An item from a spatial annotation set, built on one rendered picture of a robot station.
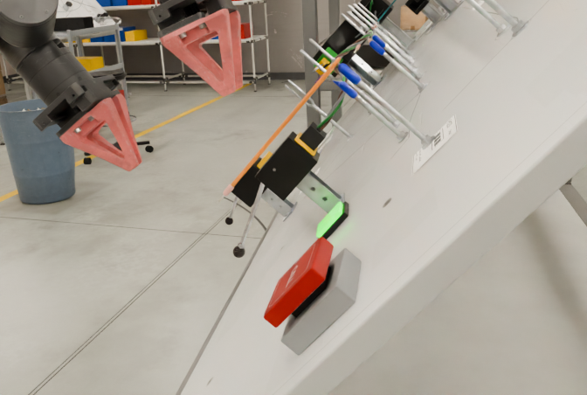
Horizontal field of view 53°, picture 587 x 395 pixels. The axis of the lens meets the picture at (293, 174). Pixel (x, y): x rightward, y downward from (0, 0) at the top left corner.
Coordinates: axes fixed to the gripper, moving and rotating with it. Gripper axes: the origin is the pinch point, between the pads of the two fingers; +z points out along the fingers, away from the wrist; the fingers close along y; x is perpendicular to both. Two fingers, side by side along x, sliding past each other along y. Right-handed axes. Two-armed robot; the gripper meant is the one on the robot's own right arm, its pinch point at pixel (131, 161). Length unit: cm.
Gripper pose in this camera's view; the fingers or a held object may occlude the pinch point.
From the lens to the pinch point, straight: 68.0
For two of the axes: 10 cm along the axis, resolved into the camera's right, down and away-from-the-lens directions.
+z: 6.4, 7.6, 1.3
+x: -7.7, 6.0, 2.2
